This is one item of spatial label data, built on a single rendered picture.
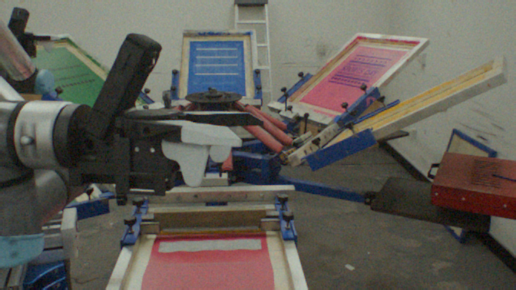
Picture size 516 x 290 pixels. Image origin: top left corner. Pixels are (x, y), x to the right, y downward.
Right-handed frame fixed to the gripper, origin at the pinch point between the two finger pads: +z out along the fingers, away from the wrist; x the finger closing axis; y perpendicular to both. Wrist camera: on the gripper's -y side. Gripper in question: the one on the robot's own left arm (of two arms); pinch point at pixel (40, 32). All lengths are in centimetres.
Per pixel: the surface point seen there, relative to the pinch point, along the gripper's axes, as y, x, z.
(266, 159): 53, 83, 57
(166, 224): 60, 53, -11
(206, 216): 55, 67, -8
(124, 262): 63, 47, -34
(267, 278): 60, 93, -33
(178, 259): 64, 62, -25
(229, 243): 62, 78, -13
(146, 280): 65, 55, -38
